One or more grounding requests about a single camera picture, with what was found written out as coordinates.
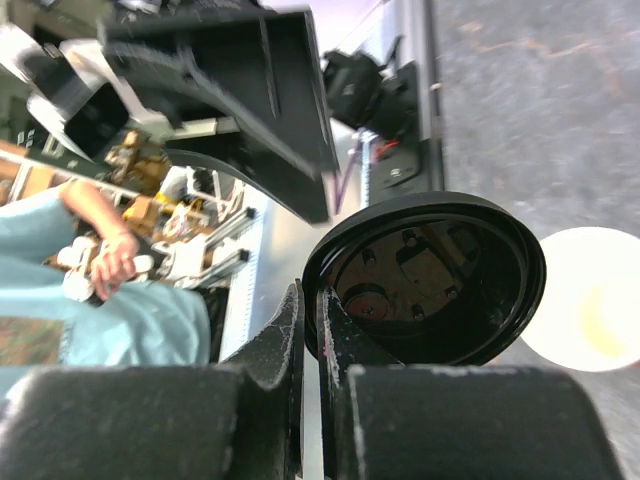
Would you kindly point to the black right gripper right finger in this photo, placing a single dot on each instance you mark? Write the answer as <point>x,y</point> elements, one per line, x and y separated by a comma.
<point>384,420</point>

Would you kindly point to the person in blue shirt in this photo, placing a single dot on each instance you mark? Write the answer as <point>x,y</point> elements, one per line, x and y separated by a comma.
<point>137,323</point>

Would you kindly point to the black plastic cup lid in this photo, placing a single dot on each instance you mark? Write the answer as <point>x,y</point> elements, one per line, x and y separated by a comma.
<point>433,278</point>

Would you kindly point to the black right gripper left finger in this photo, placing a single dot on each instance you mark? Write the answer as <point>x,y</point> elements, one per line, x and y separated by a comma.
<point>237,419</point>

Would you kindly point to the brown paper coffee cup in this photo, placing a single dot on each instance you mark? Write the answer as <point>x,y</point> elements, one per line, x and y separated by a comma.
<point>588,318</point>

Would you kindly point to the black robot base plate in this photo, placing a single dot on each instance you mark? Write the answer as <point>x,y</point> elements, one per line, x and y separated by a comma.
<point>403,151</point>

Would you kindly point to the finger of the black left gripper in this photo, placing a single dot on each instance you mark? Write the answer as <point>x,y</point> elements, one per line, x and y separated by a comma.
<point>253,65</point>

